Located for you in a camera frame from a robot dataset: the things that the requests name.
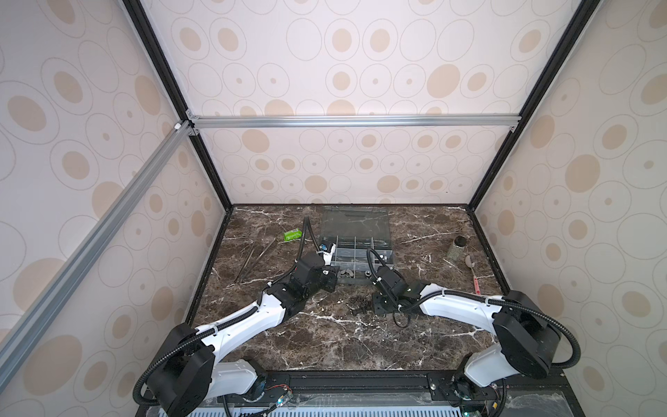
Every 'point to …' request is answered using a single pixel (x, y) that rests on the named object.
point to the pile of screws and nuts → (359, 306)
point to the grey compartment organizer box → (354, 229)
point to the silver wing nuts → (346, 273)
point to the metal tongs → (241, 275)
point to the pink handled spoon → (477, 287)
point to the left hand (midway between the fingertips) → (342, 263)
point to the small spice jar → (455, 252)
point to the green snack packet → (293, 234)
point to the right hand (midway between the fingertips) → (375, 303)
